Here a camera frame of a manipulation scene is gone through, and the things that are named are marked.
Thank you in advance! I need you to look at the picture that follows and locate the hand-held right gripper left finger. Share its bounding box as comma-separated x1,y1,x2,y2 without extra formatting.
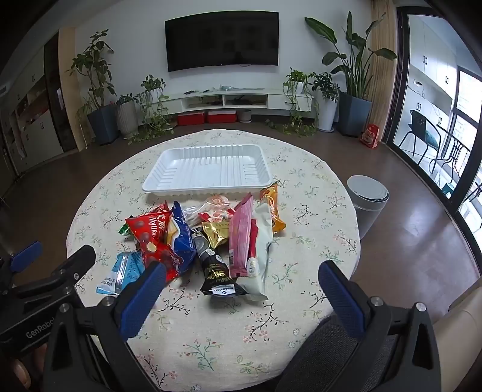
42,260,168,392

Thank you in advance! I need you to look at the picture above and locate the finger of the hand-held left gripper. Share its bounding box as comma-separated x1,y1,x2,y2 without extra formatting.
11,244,97,303
0,241,43,283

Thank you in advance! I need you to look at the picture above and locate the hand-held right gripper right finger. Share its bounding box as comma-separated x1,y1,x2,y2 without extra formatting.
318,260,442,392

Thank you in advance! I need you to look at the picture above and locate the light blue snack packet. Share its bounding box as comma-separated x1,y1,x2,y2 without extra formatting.
96,251,146,295

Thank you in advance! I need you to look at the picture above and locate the red chocolate ball packet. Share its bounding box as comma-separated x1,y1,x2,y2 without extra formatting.
125,211,196,284

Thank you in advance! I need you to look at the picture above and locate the blue chips packet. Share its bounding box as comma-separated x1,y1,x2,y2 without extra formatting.
166,201,198,264

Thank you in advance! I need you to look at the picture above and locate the black snack packet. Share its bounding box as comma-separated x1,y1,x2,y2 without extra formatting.
192,231,249,299

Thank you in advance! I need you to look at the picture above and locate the red white snack packet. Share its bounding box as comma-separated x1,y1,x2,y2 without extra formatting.
149,201,172,219

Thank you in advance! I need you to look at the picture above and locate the gold snack packet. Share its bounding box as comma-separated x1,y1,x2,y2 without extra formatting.
201,220,231,249

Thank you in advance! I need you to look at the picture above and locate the cream snack packet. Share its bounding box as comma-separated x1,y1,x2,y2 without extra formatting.
235,200,274,301

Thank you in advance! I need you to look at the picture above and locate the red strawberry print packet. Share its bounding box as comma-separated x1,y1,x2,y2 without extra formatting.
198,211,234,224

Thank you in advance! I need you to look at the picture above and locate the orange snack packet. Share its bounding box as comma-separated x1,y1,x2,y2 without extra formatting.
259,183,287,235

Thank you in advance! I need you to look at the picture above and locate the pink snack packet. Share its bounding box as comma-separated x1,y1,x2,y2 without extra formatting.
228,192,257,279

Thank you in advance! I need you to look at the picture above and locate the clear plastic snack packet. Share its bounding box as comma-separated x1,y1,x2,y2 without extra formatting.
184,194,242,227

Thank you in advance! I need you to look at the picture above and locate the white plastic tray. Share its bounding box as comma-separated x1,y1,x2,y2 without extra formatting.
142,144,272,195

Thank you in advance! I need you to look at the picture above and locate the person's left hand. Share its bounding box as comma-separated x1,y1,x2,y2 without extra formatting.
0,347,46,392

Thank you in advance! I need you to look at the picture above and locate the grey white trash can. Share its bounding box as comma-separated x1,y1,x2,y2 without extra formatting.
346,174,389,241

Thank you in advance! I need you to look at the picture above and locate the round floral tablecloth table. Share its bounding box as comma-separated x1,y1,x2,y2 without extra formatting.
66,129,360,392

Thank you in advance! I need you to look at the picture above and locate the beige sofa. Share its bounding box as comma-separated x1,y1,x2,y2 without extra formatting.
433,279,482,392

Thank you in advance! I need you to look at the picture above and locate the tall plant in dark pot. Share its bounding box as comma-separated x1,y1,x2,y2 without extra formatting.
66,30,120,146

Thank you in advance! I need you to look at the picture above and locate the plant in white ribbed pot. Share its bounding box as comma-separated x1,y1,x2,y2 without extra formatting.
115,94,139,139

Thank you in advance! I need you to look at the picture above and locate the red bag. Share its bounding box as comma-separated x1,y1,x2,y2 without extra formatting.
359,124,381,149

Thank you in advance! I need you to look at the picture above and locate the red storage box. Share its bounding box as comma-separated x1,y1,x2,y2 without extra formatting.
206,110,238,124
177,112,206,126

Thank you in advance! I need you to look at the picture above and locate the large-leaf plant in dark pot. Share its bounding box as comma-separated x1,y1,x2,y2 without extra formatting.
304,11,398,137

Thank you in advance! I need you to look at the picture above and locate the trailing vine plant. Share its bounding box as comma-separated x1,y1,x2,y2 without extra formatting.
128,74,176,146

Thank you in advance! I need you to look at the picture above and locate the black balcony table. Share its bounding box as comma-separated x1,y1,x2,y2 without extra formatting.
429,117,473,178

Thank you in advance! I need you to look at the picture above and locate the black balcony chair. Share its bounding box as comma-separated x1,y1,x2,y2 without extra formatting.
398,109,441,164

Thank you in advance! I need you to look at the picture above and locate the white television cabinet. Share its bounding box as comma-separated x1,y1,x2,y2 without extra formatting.
160,87,315,117

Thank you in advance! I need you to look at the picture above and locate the beige curtain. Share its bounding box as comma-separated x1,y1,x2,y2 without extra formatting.
367,0,400,132

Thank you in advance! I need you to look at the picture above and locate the trailing plant on cabinet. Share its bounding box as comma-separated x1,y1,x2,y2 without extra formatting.
265,68,321,137

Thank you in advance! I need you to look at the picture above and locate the white wall cabinet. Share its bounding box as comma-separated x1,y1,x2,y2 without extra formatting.
0,34,64,178

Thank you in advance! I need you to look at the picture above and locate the black sliding door frame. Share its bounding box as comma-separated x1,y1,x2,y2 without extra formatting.
384,8,482,230

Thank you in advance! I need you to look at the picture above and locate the wall television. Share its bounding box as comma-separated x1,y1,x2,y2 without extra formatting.
165,11,280,73

